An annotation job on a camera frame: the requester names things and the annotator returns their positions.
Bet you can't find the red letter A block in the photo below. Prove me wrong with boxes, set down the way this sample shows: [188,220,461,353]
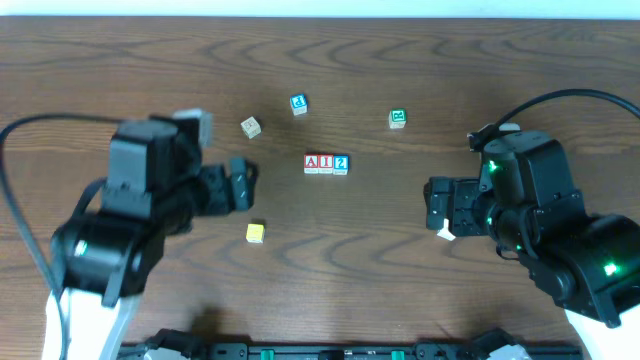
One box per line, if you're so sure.
[303,154,319,174]

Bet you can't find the plain white wooden block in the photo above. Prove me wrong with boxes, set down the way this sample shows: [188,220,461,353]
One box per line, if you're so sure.
[241,117,262,139]

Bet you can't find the green letter R block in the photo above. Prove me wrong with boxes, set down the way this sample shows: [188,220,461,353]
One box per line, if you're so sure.
[388,108,407,129]

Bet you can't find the white block with red drawing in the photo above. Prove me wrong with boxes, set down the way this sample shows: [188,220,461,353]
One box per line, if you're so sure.
[436,218,456,241]

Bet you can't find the blue number 2 block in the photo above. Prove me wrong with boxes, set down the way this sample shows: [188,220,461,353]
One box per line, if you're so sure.
[333,155,350,175]

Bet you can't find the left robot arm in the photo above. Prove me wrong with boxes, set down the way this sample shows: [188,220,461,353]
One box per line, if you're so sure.
[42,157,258,359]

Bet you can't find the red letter I block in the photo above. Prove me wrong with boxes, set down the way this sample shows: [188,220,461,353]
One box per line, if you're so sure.
[318,154,334,174]

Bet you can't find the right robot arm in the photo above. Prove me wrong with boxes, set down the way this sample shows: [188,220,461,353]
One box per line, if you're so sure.
[424,174,639,359]

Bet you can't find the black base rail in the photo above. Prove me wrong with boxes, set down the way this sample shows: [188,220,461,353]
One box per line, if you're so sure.
[117,328,585,360]

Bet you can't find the blue letter P block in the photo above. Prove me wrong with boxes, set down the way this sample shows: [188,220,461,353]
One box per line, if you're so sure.
[289,94,308,116]

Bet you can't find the left black cable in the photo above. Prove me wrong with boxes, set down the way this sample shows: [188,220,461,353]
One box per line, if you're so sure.
[0,113,126,360]

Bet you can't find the yellow wooden block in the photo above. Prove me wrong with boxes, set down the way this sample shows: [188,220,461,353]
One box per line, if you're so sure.
[246,223,265,244]

